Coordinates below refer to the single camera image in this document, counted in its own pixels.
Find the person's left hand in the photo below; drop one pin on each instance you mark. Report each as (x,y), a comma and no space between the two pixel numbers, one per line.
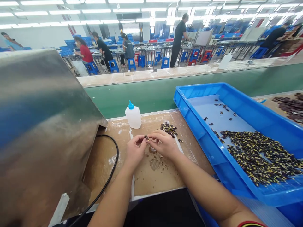
(134,150)

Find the person's right hand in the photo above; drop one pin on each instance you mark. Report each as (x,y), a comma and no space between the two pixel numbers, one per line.
(166,146)

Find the small black yellow part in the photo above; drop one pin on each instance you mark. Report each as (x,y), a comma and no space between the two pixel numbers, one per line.
(146,137)

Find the little heap of black-yellow pieces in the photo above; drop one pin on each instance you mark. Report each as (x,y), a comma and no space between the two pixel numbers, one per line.
(168,128)

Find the cardboard work mat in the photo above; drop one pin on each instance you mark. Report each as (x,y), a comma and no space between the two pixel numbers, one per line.
(165,176)

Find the white glue bottle blue cap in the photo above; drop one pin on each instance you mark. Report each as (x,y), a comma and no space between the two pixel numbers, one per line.
(133,118)

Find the blue plastic crate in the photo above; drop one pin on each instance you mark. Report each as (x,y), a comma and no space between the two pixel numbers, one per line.
(201,124)

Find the green conveyor belt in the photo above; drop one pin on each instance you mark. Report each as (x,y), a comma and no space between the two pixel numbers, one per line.
(153,94)

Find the person's body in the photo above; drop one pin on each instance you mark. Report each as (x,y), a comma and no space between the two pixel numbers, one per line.
(163,210)

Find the scattered loose black pieces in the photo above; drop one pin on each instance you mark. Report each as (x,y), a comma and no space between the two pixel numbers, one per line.
(221,112)

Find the group of blue stools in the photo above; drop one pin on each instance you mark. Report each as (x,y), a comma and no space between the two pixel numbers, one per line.
(131,63)

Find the large pile of black-yellow pieces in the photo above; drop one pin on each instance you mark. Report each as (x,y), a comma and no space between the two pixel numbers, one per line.
(260,153)

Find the steel machine housing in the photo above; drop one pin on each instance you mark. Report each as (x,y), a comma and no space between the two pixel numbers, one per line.
(42,123)

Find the white plastic bottle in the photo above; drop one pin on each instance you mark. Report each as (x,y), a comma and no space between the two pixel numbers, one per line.
(224,62)

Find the work tables with blue bins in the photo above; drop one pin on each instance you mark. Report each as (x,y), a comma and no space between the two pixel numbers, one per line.
(151,45)

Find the pile of dark brown plates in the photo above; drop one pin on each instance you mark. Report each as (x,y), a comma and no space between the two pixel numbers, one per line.
(292,107)

